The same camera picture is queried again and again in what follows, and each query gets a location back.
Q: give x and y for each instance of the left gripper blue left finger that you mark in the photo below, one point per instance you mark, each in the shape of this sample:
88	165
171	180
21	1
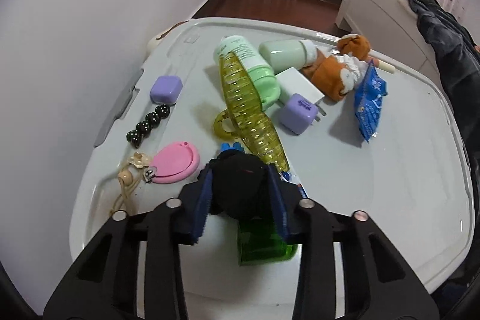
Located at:
102	281

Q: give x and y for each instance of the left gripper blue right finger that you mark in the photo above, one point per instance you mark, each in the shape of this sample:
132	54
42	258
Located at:
378	282

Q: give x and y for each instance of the green rectangular sharpener box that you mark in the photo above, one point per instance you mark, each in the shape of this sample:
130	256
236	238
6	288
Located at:
259	243

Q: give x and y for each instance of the pink oval nail clipper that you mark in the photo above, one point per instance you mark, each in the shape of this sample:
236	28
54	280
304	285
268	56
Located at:
174	162

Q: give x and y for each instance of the black sock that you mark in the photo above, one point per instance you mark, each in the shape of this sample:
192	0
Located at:
241	185

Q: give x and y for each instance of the blue tissue packet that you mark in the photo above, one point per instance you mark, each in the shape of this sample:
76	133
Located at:
368	101

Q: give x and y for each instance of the yellow plastic hair comb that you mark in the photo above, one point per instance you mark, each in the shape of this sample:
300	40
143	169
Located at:
244	118

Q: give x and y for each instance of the green cap lotion bottle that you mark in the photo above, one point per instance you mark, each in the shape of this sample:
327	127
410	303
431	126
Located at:
260	72

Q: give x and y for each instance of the pale green small bottle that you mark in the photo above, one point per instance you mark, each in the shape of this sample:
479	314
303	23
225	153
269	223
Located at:
284	54

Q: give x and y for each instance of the white ointment tube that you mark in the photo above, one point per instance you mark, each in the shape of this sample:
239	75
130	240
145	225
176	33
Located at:
292	178

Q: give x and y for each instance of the black bead hair clip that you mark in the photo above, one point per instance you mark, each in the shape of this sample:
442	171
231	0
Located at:
144	128

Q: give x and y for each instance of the purple cube charger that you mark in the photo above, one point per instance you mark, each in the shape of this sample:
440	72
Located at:
298	114

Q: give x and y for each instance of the blue toy building block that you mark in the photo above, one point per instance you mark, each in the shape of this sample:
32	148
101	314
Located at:
234	146

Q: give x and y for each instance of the purple earbud case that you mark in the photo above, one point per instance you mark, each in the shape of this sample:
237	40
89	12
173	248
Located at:
166	90

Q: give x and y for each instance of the orange plush animal toy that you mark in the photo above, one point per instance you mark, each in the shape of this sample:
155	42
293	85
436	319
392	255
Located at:
336	75

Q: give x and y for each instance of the white charger block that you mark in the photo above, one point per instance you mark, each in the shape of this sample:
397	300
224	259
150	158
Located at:
292	81

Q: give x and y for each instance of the brown plush head pen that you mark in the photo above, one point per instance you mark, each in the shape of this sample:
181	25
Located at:
359	46

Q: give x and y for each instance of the white bed frame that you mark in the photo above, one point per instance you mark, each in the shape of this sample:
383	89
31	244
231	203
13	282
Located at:
391	30

